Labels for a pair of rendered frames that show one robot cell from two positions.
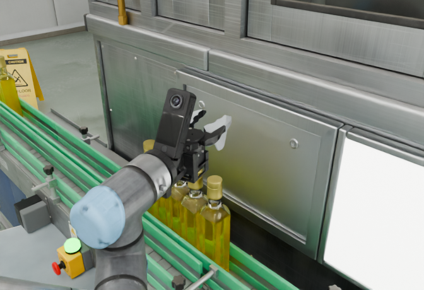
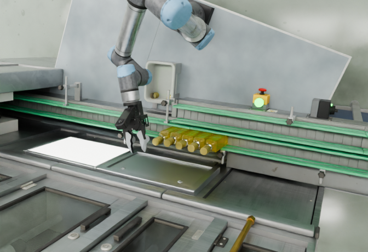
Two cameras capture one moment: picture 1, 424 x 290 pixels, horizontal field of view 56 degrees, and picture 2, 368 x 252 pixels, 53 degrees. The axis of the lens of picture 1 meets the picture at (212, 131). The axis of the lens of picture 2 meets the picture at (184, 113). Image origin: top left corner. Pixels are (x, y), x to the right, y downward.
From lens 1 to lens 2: 1.56 m
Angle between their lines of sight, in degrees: 72
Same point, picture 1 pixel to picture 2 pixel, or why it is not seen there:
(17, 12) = not seen: outside the picture
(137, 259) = not seen: hidden behind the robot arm
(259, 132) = (141, 172)
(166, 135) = (126, 112)
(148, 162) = (123, 97)
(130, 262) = not seen: hidden behind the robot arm
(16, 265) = (293, 79)
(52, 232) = (303, 109)
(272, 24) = (114, 200)
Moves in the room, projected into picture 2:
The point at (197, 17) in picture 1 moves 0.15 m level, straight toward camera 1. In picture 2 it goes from (170, 213) to (145, 181)
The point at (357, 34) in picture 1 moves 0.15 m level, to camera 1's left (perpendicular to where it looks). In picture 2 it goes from (74, 191) to (96, 171)
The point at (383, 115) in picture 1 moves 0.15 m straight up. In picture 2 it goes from (75, 169) to (50, 179)
